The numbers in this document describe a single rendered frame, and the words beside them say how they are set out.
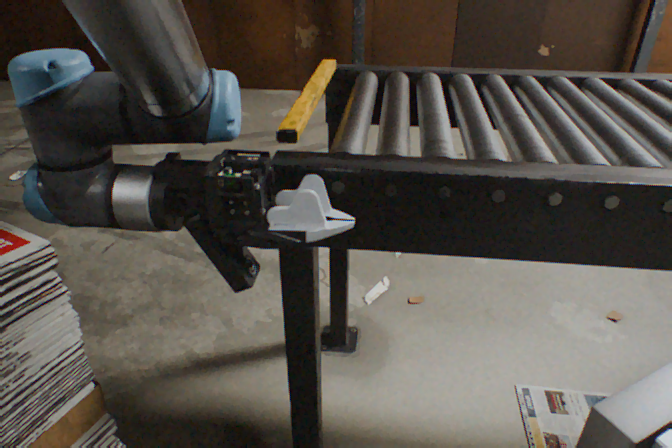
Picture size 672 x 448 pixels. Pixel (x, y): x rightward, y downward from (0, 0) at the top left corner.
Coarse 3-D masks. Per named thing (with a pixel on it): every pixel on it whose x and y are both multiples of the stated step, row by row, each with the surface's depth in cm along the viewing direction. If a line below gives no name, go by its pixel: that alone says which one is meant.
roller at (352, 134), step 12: (360, 72) 102; (372, 72) 102; (360, 84) 93; (372, 84) 95; (360, 96) 86; (372, 96) 90; (348, 108) 81; (360, 108) 80; (372, 108) 86; (348, 120) 75; (360, 120) 76; (336, 132) 75; (348, 132) 70; (360, 132) 72; (336, 144) 68; (348, 144) 67; (360, 144) 69
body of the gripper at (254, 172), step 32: (192, 160) 52; (224, 160) 52; (256, 160) 53; (160, 192) 51; (192, 192) 53; (224, 192) 50; (256, 192) 50; (160, 224) 53; (224, 224) 51; (256, 224) 52
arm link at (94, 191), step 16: (112, 160) 55; (32, 176) 53; (48, 176) 51; (64, 176) 51; (80, 176) 51; (96, 176) 52; (112, 176) 52; (32, 192) 53; (48, 192) 52; (64, 192) 52; (80, 192) 52; (96, 192) 52; (112, 192) 52; (32, 208) 53; (48, 208) 53; (64, 208) 53; (80, 208) 53; (96, 208) 52; (112, 208) 52; (64, 224) 55; (80, 224) 55; (96, 224) 54; (112, 224) 54
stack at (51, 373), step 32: (0, 224) 43; (0, 256) 39; (32, 256) 40; (0, 288) 38; (32, 288) 41; (64, 288) 44; (0, 320) 39; (32, 320) 42; (64, 320) 45; (0, 352) 40; (32, 352) 42; (64, 352) 46; (0, 384) 41; (32, 384) 43; (64, 384) 46; (0, 416) 41; (32, 416) 44
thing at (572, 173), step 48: (336, 192) 61; (384, 192) 60; (432, 192) 60; (480, 192) 59; (528, 192) 58; (576, 192) 58; (624, 192) 57; (336, 240) 65; (384, 240) 64; (432, 240) 63; (480, 240) 63; (528, 240) 62; (576, 240) 61; (624, 240) 60
